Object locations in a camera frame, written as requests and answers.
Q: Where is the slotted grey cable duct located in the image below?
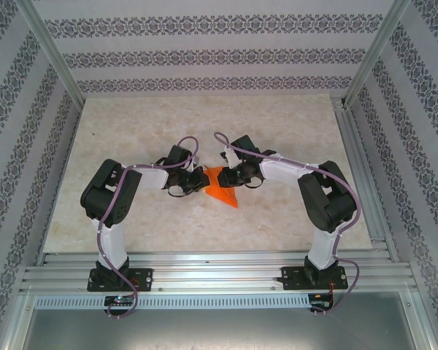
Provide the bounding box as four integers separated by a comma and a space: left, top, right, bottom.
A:
34, 293, 312, 311

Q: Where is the small circuit board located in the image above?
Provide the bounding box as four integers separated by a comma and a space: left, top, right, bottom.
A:
104, 295, 134, 306
311, 293, 334, 311

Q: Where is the aluminium frame post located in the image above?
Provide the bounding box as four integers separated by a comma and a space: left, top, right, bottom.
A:
16, 0, 85, 107
342, 0, 412, 105

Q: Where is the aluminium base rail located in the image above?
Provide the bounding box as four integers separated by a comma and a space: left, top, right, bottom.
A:
20, 250, 421, 294

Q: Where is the orange paper sheet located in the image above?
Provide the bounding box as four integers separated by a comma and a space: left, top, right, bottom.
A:
203, 163, 240, 210

